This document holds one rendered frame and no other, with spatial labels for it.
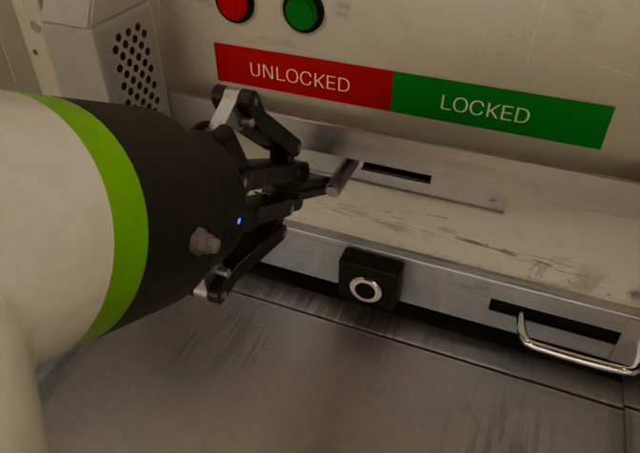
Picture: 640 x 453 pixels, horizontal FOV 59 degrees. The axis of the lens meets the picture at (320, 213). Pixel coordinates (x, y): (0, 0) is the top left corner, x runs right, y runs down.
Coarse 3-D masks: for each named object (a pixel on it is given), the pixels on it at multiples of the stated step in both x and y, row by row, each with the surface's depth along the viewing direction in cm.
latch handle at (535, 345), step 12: (516, 312) 52; (516, 324) 51; (528, 336) 49; (540, 348) 48; (552, 348) 48; (636, 348) 49; (576, 360) 48; (588, 360) 47; (600, 360) 47; (636, 360) 47; (612, 372) 47; (624, 372) 47; (636, 372) 47
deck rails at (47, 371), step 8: (72, 352) 54; (56, 360) 53; (64, 360) 53; (40, 368) 52; (48, 368) 52; (56, 368) 52; (40, 376) 52; (48, 376) 52; (40, 384) 51; (40, 392) 51; (624, 416) 49; (632, 416) 49; (624, 424) 48; (632, 424) 48; (624, 432) 48; (632, 432) 47; (632, 440) 47; (632, 448) 46
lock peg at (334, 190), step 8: (344, 160) 49; (352, 160) 49; (336, 168) 48; (344, 168) 48; (352, 168) 49; (336, 176) 47; (344, 176) 47; (328, 184) 46; (336, 184) 46; (344, 184) 47; (328, 192) 47; (336, 192) 46
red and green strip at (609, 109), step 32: (224, 64) 50; (256, 64) 48; (288, 64) 47; (320, 64) 46; (320, 96) 48; (352, 96) 47; (384, 96) 46; (416, 96) 45; (448, 96) 44; (480, 96) 43; (512, 96) 42; (544, 96) 41; (512, 128) 43; (544, 128) 42; (576, 128) 41
